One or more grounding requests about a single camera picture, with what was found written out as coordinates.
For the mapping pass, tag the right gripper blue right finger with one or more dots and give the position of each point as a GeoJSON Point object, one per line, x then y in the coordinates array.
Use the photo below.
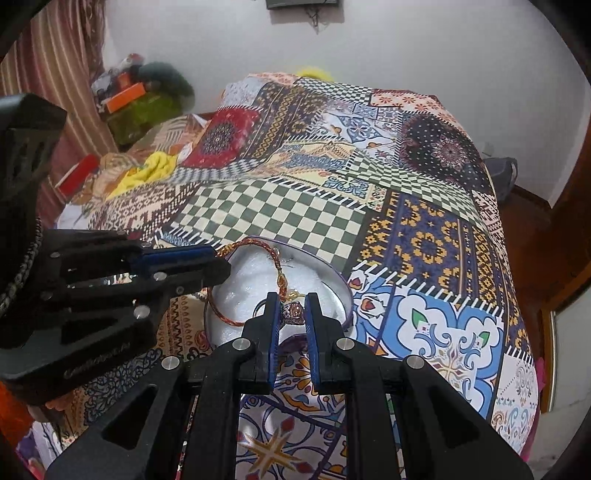
{"type": "Point", "coordinates": [403, 419]}

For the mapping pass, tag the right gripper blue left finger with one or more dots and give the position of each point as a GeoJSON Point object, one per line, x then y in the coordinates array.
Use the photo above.
{"type": "Point", "coordinates": [181, 419]}

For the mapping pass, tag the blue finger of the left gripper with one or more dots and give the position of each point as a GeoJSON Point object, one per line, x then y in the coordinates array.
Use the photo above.
{"type": "Point", "coordinates": [157, 289]}
{"type": "Point", "coordinates": [174, 259]}

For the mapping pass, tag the purple heart-shaped tin box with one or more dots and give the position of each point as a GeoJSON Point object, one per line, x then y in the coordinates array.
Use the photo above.
{"type": "Point", "coordinates": [260, 266]}

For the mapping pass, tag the yellow cloth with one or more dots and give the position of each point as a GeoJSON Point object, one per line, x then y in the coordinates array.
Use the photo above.
{"type": "Point", "coordinates": [158, 166]}

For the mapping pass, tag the red box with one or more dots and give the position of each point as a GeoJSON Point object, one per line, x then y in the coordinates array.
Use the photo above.
{"type": "Point", "coordinates": [73, 180]}

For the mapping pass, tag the green storage basket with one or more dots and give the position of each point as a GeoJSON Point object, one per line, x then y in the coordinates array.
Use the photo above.
{"type": "Point", "coordinates": [133, 121]}

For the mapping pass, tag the orange box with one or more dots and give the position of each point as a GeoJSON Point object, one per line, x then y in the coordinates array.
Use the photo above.
{"type": "Point", "coordinates": [125, 97]}

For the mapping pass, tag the striped red curtain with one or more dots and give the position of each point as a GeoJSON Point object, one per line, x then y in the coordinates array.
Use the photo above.
{"type": "Point", "coordinates": [57, 56]}

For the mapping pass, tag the colourful patchwork bed cover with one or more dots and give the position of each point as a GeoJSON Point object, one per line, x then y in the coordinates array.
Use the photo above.
{"type": "Point", "coordinates": [386, 187]}

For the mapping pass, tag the yellow round object behind bed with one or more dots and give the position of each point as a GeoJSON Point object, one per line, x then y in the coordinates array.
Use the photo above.
{"type": "Point", "coordinates": [315, 73]}

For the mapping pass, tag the dark bag on floor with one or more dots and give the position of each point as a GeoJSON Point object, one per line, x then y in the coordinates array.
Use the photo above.
{"type": "Point", "coordinates": [503, 172]}

